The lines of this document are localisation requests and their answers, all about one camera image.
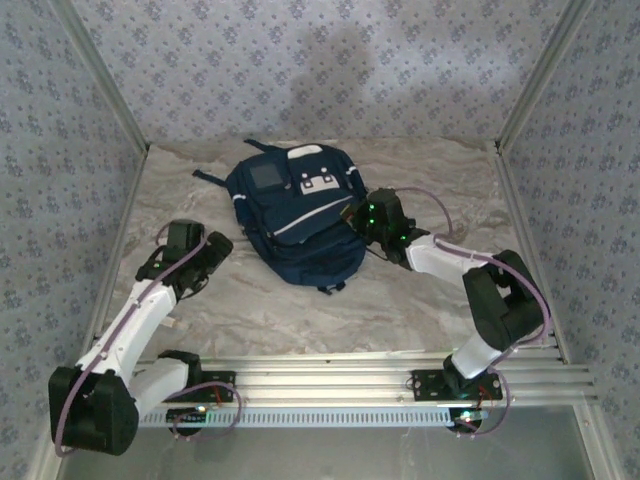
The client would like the navy blue backpack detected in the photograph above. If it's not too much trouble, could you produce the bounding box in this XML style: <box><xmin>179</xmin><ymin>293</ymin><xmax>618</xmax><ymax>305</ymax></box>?
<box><xmin>192</xmin><ymin>138</ymin><xmax>369</xmax><ymax>297</ymax></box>

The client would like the aluminium frame leg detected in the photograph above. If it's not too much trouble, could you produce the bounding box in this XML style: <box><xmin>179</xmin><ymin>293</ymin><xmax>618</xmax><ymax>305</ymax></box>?
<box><xmin>27</xmin><ymin>402</ymin><xmax>66</xmax><ymax>480</ymax></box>
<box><xmin>572</xmin><ymin>402</ymin><xmax>619</xmax><ymax>480</ymax></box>

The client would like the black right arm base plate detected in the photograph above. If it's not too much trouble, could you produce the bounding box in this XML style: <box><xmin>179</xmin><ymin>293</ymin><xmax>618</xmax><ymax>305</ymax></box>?
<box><xmin>410</xmin><ymin>368</ymin><xmax>504</xmax><ymax>401</ymax></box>

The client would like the aluminium frame post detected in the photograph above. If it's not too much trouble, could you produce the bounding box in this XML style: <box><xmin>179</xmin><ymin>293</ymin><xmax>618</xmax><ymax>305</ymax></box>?
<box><xmin>49</xmin><ymin>0</ymin><xmax>154</xmax><ymax>156</ymax></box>
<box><xmin>492</xmin><ymin>0</ymin><xmax>599</xmax><ymax>151</ymax></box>

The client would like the grey metal panel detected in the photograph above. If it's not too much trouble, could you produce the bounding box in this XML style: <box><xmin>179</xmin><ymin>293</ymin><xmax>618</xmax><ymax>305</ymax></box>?
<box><xmin>64</xmin><ymin>424</ymin><xmax>596</xmax><ymax>480</ymax></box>

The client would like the aluminium mounting rail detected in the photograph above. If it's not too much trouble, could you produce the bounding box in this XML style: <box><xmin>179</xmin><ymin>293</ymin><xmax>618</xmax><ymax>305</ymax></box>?
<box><xmin>127</xmin><ymin>352</ymin><xmax>599</xmax><ymax>404</ymax></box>

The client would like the grey slotted cable duct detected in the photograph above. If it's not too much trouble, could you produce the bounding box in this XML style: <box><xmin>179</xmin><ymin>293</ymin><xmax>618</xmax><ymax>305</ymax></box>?
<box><xmin>137</xmin><ymin>407</ymin><xmax>484</xmax><ymax>429</ymax></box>

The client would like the aluminium table side rail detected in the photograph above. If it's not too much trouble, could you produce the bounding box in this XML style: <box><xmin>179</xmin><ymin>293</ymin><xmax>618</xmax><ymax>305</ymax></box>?
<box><xmin>492</xmin><ymin>142</ymin><xmax>574</xmax><ymax>365</ymax></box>
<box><xmin>87</xmin><ymin>143</ymin><xmax>154</xmax><ymax>346</ymax></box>

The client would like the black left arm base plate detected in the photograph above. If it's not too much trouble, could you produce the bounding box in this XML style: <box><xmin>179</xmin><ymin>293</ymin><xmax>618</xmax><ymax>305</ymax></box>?
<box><xmin>192</xmin><ymin>368</ymin><xmax>237</xmax><ymax>403</ymax></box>

